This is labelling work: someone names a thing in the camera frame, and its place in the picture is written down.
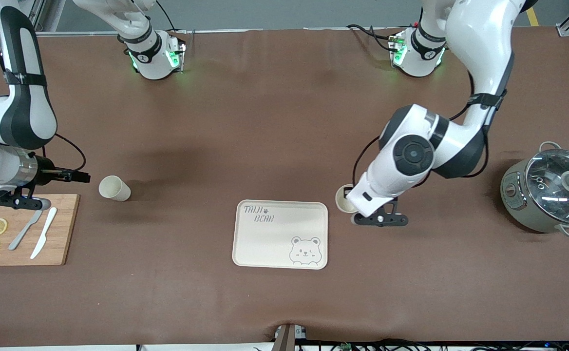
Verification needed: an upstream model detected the cream tray with bear print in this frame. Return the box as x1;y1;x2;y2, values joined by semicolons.
232;199;329;270

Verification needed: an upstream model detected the black left arm base cable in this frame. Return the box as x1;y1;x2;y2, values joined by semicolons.
345;23;397;52

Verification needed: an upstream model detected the white plastic knife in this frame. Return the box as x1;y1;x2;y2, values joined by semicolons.
30;207;58;260

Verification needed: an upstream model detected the grey pot with glass lid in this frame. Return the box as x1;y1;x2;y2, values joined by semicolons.
500;141;569;238

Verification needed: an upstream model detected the wooden cutting board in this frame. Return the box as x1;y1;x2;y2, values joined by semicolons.
0;194;80;267

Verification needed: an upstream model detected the glass pot lid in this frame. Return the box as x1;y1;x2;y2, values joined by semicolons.
526;149;569;225

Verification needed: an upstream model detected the brown table mat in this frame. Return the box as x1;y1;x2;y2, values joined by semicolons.
0;27;569;348

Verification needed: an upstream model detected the black right arm base cable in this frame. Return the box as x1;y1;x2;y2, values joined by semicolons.
155;0;175;31

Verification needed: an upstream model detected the black arm base cable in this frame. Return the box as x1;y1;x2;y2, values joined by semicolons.
345;23;397;52
155;0;175;31

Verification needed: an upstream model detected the white plastic cup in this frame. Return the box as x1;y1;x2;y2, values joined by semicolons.
98;175;132;202

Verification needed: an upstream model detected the metal table bracket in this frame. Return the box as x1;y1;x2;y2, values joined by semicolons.
272;323;308;351

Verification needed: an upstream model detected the grey plastic knife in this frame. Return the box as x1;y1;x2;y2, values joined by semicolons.
8;210;43;251

